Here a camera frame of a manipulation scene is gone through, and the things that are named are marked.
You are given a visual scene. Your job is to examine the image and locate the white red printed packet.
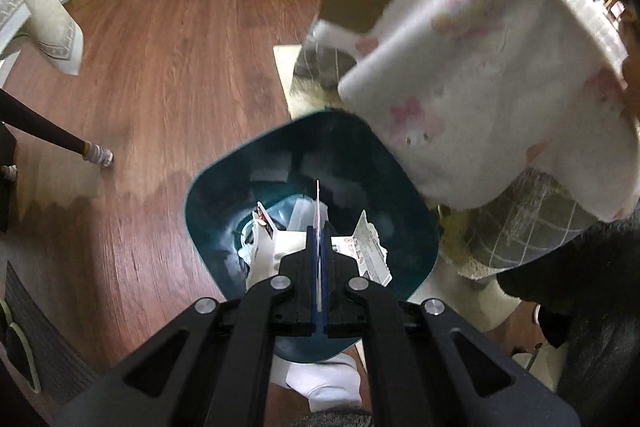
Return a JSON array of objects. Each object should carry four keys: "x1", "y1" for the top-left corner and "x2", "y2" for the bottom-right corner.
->
[{"x1": 252, "y1": 201, "x2": 281, "y2": 258}]

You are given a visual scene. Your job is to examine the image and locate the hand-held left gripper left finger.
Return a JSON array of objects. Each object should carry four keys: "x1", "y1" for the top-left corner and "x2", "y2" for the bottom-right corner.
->
[{"x1": 55, "y1": 229, "x2": 317, "y2": 427}]

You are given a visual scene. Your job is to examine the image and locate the dark ribbed floor mat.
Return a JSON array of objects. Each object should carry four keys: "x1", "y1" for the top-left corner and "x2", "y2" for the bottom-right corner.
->
[{"x1": 5, "y1": 261, "x2": 103, "y2": 408}]

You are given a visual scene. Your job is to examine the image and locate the person's white-socked foot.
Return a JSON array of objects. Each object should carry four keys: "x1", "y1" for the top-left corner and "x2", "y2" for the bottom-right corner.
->
[{"x1": 285, "y1": 352, "x2": 364, "y2": 414}]

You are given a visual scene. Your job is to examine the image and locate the beige patterned tablecloth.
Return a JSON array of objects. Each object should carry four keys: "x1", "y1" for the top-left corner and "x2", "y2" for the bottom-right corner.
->
[{"x1": 0, "y1": 0, "x2": 83, "y2": 76}]

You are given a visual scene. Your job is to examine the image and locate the dark teal trash bin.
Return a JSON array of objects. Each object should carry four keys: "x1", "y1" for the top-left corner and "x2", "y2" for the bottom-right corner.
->
[{"x1": 184, "y1": 111, "x2": 441, "y2": 364}]

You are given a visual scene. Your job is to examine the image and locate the beige floor mat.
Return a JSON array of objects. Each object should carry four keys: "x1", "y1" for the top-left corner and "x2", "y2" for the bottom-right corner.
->
[{"x1": 272, "y1": 44, "x2": 321, "y2": 120}]

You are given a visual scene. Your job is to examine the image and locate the white printed wrapper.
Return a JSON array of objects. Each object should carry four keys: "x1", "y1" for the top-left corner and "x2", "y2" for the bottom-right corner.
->
[{"x1": 345, "y1": 209, "x2": 394, "y2": 288}]

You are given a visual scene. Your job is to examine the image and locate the person's dark clothing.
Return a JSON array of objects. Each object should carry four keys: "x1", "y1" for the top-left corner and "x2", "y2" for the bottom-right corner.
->
[{"x1": 497, "y1": 207, "x2": 640, "y2": 427}]

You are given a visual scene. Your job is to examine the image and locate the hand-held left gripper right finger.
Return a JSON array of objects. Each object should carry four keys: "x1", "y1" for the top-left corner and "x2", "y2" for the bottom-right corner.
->
[{"x1": 322, "y1": 224, "x2": 581, "y2": 427}]

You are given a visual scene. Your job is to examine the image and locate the white pink printed blanket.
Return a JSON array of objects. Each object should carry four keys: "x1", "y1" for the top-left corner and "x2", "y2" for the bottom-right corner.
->
[{"x1": 307, "y1": 0, "x2": 640, "y2": 224}]

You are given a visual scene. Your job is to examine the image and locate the dark wooden table leg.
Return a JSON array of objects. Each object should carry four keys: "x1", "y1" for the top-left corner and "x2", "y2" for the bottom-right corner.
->
[{"x1": 0, "y1": 89, "x2": 115, "y2": 166}]

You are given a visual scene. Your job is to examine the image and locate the thin white card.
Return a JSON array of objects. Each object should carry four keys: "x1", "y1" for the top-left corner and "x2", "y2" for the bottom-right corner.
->
[{"x1": 314, "y1": 179, "x2": 324, "y2": 314}]

